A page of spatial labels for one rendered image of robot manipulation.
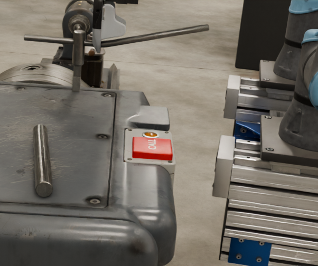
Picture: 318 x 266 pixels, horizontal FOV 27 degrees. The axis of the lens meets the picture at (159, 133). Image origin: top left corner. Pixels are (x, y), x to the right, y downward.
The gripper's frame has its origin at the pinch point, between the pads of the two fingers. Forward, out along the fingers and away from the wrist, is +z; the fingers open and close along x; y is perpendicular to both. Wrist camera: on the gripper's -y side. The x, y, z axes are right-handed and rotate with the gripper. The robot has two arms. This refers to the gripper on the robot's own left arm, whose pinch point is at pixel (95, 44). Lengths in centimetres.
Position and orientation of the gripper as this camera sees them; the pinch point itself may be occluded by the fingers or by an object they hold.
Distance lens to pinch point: 123.1
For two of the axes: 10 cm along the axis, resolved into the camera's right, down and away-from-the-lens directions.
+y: 10.0, 0.7, 0.6
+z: -0.9, 9.3, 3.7
